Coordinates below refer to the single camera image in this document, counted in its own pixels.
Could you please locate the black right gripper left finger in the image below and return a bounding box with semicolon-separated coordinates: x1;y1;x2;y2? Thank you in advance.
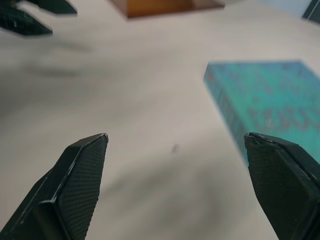
0;133;109;240

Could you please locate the brown wooden box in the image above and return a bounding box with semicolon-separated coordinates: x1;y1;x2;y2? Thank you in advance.
107;0;226;19

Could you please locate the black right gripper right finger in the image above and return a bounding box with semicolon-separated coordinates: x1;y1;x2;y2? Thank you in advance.
243;132;320;240

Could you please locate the dark object at table edge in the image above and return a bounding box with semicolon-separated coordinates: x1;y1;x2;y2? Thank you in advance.
301;0;320;26

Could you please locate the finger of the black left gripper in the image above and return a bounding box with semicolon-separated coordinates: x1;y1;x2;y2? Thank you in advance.
0;4;54;38
14;0;78;16

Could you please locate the teal box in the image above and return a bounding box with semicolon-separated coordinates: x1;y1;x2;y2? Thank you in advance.
202;59;320;167

